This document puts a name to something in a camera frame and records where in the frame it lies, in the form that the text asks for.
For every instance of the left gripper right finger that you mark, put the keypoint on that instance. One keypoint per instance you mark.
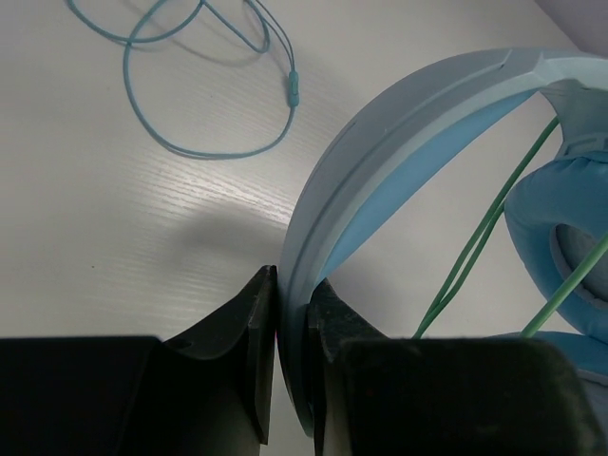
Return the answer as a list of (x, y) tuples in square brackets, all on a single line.
[(375, 395)]

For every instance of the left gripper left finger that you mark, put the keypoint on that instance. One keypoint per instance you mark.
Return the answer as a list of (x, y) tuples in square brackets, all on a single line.
[(225, 366)]

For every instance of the blue earbuds with cable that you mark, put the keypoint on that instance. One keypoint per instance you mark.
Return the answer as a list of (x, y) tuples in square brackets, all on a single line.
[(204, 86)]

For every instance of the large light blue headphones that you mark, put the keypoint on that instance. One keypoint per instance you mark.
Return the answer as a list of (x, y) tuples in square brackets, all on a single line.
[(556, 216)]

